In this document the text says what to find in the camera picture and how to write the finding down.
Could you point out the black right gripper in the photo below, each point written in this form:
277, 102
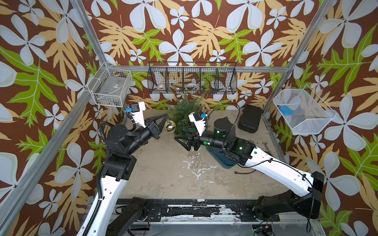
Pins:
193, 139

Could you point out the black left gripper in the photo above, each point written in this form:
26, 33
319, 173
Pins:
151, 130

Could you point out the small gold ball ornament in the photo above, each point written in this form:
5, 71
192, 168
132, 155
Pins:
170, 126

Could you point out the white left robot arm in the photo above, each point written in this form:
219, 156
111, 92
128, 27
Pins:
113, 176

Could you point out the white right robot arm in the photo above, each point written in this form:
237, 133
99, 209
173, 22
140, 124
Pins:
304, 189

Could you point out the small green christmas tree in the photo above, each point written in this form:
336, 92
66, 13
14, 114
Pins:
181, 111

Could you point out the teal plastic tray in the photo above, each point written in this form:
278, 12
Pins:
218, 154

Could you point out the black plastic case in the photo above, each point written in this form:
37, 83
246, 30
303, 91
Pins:
250, 119

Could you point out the blue object in basket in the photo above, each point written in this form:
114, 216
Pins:
285, 110

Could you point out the white mesh angled basket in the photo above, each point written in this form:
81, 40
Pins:
311, 113

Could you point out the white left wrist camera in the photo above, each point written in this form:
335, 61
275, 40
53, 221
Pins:
135, 113

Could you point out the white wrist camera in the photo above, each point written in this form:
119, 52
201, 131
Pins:
199, 120
135, 113

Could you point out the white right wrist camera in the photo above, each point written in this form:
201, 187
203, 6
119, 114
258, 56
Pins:
199, 120

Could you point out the white wire square basket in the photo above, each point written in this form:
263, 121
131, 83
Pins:
109, 86

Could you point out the black wire wall basket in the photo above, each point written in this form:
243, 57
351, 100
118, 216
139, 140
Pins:
192, 77

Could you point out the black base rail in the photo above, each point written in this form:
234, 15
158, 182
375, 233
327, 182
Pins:
211, 211

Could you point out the aluminium corner frame post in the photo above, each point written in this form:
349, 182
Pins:
90, 33

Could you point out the right aluminium frame post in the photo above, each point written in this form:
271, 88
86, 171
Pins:
304, 42

